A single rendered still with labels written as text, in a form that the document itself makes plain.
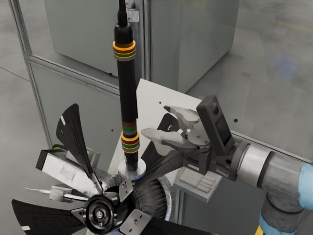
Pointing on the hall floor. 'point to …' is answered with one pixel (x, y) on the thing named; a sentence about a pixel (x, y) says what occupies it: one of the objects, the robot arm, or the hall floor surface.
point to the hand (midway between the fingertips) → (156, 117)
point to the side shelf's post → (180, 207)
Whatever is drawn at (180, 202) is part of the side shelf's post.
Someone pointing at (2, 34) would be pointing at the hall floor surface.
